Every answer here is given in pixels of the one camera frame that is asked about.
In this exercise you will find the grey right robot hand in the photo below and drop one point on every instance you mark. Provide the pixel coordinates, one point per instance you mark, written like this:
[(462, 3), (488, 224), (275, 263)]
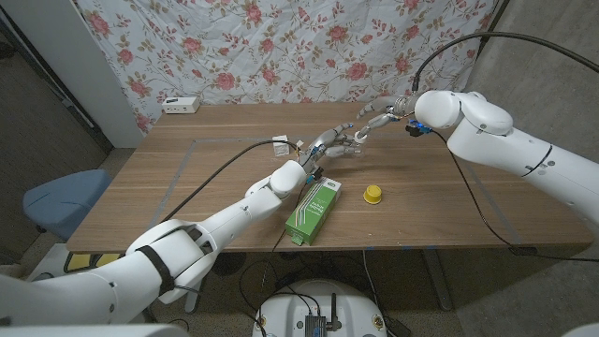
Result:
[(398, 106)]

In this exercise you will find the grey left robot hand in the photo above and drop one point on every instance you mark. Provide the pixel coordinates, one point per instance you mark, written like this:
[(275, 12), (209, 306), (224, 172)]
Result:
[(323, 142)]

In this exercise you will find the clear medicine bottle white cap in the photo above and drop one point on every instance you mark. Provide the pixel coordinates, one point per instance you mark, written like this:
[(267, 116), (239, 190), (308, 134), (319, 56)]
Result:
[(360, 138)]

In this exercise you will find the white robot base with electronics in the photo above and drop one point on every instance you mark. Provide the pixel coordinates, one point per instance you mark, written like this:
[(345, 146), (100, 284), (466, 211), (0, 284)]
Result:
[(290, 309)]

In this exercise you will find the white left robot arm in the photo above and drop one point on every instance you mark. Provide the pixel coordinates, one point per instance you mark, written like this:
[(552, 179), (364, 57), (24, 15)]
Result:
[(234, 215)]

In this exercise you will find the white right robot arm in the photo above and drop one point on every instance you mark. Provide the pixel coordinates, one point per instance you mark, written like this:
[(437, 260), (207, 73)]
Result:
[(491, 140)]

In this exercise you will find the white cube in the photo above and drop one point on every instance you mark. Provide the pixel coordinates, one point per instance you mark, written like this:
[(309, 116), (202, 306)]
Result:
[(280, 149)]

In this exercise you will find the green straw box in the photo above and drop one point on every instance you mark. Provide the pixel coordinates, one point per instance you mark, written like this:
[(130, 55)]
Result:
[(311, 213)]

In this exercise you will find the yellow cup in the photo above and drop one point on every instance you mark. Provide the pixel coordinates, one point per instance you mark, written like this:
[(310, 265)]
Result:
[(372, 194)]

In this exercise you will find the floral backdrop cloth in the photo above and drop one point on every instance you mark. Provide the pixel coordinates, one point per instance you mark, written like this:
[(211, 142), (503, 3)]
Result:
[(290, 56)]

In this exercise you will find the black backdrop stand pole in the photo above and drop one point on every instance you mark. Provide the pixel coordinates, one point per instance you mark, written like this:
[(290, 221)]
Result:
[(491, 16)]

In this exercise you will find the white power strip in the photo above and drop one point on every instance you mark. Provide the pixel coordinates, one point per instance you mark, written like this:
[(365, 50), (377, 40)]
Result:
[(180, 105)]

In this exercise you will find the blue padded chair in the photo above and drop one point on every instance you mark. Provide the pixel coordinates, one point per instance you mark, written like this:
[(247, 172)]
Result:
[(65, 201)]

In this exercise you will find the yellow and black floor mat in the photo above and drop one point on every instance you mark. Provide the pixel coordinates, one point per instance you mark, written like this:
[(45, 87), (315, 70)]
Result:
[(77, 263)]

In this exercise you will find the white wall panel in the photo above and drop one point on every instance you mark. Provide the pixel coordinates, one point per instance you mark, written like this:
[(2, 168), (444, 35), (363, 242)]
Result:
[(70, 56)]

